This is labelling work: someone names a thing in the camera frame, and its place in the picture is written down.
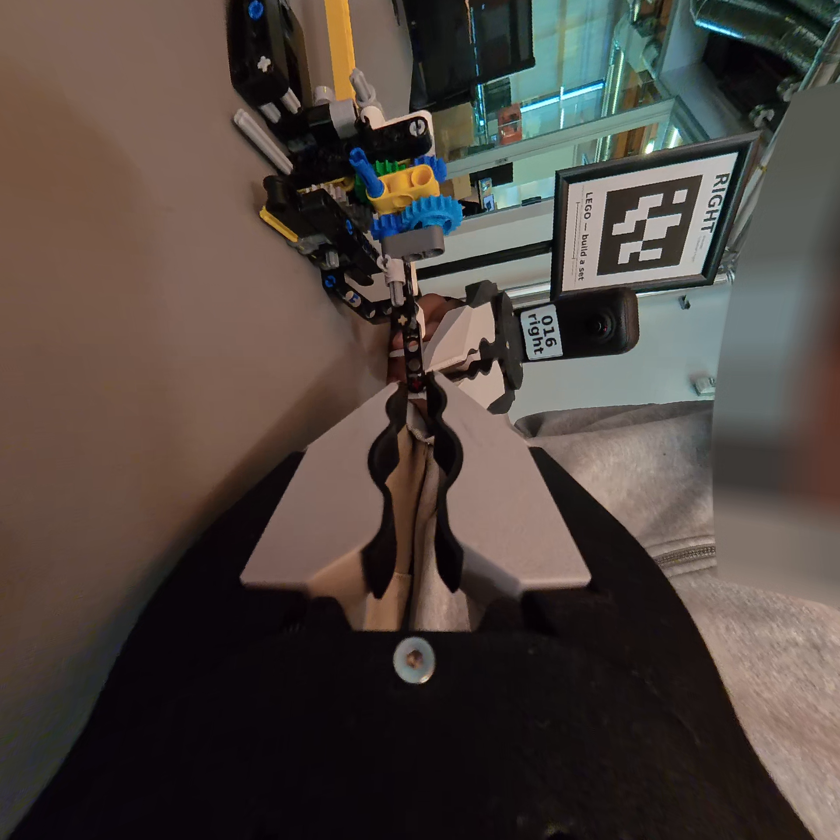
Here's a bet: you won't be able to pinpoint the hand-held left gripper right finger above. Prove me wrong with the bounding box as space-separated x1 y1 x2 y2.
423 370 593 632

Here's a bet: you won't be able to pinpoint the framed marker sign with pole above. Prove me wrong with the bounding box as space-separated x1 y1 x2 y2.
415 131 762 301

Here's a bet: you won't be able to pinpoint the silver ventilation ducts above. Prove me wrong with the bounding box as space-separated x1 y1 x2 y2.
689 0 840 89

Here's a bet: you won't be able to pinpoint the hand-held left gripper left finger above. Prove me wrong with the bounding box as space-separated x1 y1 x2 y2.
239 382 404 632

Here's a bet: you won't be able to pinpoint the black lego model blue gears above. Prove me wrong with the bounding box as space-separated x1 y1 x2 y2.
226 0 463 327

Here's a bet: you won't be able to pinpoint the black monitor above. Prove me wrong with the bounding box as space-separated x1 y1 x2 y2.
399 0 536 112

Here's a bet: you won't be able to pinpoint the grey zip hoodie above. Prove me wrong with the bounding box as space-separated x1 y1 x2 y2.
515 400 840 840

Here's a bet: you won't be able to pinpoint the person's right hand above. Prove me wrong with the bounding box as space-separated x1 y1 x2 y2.
386 293 468 385

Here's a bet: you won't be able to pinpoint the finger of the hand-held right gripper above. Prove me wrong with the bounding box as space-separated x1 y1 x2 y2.
420 298 508 385
438 367 506 414

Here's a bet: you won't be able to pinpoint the black lego beam red pin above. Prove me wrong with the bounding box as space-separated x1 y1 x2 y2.
387 311 427 395

